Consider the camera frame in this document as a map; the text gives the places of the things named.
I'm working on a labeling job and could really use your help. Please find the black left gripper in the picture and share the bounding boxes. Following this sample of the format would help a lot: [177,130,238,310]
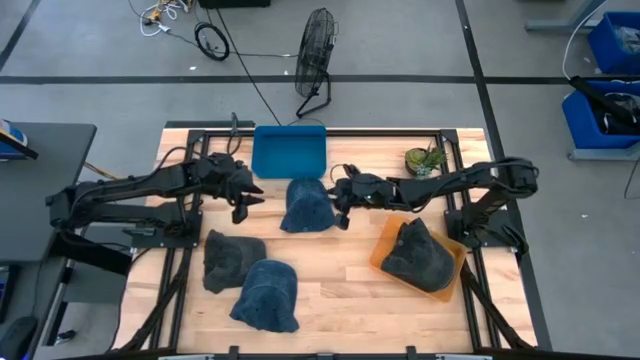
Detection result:
[199,153,266,225]

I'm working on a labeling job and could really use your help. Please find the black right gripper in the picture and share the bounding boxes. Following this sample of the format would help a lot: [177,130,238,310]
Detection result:
[327,167,401,232]

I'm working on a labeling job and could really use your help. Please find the blue denim cap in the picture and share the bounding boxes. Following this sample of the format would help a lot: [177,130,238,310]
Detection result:
[229,258,301,334]
[279,177,337,234]

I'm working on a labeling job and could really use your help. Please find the dark gray cap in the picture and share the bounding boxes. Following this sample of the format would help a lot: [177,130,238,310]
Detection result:
[202,229,268,295]
[380,217,457,294]

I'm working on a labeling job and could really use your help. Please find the blue plastic bin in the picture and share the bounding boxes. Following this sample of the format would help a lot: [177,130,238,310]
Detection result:
[251,124,329,180]

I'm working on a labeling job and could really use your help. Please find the orange plastic tray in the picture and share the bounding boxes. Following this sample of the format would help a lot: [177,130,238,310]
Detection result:
[368,213,468,304]

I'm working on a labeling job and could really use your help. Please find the small potted succulent plant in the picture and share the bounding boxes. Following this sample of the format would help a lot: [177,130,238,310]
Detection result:
[404,142,448,180]

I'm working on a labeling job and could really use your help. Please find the black floor fan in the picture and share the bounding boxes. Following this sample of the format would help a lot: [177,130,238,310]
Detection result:
[293,6,340,120]

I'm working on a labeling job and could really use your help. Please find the black box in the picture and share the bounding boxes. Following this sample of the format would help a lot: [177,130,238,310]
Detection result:
[198,0,272,10]

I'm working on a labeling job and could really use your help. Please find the black desk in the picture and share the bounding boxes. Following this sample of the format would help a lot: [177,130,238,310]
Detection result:
[0,122,98,265]

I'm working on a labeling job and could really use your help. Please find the blue book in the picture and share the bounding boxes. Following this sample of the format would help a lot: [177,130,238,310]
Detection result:
[0,118,40,161]

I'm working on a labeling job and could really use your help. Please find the blue storage bin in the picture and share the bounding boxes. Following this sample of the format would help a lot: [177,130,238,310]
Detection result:
[561,80,640,151]
[586,10,640,76]

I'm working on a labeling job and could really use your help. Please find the gray desk foot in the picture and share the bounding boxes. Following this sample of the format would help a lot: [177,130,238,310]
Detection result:
[524,0,609,34]

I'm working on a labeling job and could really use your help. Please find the black bar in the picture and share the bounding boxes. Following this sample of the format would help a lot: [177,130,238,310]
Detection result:
[568,74,640,132]

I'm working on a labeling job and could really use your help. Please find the black table frame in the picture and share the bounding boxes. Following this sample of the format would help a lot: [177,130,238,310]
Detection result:
[113,119,554,360]

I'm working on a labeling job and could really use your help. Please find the coiled black cable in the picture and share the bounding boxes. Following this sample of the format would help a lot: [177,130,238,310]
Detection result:
[193,21,232,63]

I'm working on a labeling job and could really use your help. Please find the white cable bundle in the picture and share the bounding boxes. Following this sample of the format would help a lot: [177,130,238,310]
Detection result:
[138,0,192,38]

